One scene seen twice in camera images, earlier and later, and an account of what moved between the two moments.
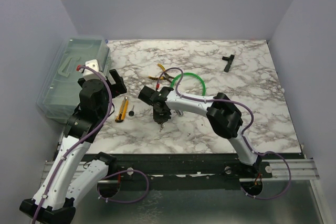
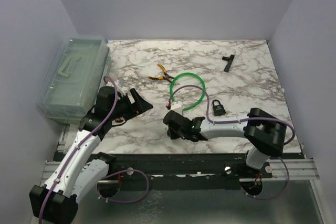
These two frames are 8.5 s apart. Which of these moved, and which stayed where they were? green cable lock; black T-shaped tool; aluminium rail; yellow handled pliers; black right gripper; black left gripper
Moved: black right gripper; black left gripper
Stayed: black T-shaped tool; aluminium rail; green cable lock; yellow handled pliers
